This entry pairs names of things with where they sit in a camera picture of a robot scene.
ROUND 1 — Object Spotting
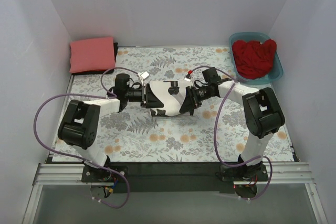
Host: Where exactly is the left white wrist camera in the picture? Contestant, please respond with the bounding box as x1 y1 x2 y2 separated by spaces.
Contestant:
137 71 150 85

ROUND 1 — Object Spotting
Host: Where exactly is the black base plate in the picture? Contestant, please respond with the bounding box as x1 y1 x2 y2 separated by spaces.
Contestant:
81 162 270 196

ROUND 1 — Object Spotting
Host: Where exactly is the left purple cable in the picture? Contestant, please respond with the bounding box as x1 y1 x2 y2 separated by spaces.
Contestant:
34 66 144 208

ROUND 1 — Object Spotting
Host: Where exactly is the folded black t shirt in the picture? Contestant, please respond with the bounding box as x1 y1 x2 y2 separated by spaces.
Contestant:
72 42 119 76

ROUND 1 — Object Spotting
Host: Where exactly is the floral table mat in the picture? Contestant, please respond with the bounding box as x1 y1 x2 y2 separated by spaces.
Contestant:
52 47 295 163

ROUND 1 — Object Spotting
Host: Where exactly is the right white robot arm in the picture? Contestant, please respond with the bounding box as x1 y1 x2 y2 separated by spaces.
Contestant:
180 67 285 181

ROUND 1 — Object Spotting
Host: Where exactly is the aluminium frame rail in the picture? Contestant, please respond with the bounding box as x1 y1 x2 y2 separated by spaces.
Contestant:
33 162 314 185

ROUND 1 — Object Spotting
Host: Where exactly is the purple cable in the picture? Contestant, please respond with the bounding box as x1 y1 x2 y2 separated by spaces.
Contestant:
187 66 274 205
34 66 144 208

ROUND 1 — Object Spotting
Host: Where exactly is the red crumpled t shirt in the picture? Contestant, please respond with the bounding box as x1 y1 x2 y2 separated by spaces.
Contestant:
232 39 277 80

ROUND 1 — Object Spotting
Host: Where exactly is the white t shirt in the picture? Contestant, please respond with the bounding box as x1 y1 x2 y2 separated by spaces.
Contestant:
148 80 191 116

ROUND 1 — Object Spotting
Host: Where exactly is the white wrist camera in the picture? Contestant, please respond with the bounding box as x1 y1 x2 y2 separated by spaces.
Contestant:
137 71 150 85
184 70 194 83

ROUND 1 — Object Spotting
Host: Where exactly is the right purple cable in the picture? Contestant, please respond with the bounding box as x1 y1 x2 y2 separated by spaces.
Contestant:
187 66 274 205

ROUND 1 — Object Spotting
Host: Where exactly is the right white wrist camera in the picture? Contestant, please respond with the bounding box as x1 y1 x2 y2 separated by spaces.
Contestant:
184 70 194 83

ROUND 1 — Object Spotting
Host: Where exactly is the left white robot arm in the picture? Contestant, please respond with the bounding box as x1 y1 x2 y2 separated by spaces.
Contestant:
58 73 164 182

